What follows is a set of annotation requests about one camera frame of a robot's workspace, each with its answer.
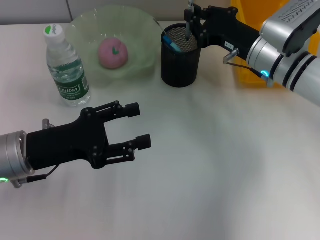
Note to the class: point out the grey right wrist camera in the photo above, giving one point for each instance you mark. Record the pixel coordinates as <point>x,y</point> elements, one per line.
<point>290,27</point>

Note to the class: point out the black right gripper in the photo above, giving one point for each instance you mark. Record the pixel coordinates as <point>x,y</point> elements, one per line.
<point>227,27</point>

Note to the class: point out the pink toy peach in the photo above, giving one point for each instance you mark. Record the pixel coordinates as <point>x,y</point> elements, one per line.
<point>110,57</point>

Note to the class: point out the translucent green fruit bowl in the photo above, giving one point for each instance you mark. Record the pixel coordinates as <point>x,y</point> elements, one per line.
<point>140,37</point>

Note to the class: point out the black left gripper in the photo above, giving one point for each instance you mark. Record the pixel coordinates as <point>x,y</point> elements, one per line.
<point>65,145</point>

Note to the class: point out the blue scissors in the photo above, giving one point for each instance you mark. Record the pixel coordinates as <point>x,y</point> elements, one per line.
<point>172,45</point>

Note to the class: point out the yellow plastic bin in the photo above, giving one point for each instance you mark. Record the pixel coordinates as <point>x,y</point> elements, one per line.
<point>247,77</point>

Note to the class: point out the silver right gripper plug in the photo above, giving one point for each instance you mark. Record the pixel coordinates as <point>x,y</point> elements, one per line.
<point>231,55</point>

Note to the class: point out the black mesh pen holder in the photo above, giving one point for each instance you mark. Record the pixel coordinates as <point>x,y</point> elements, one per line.
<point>180,70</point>

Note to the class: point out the silver pen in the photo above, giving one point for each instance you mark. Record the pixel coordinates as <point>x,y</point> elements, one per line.
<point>188,30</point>

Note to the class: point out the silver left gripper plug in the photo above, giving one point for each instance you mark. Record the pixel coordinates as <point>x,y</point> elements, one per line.
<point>47,124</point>

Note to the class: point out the clear green-label water bottle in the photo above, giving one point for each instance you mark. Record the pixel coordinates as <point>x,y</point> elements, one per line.
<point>70,85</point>

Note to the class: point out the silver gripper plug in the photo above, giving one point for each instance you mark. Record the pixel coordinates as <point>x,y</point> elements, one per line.
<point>231,55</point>
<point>47,124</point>

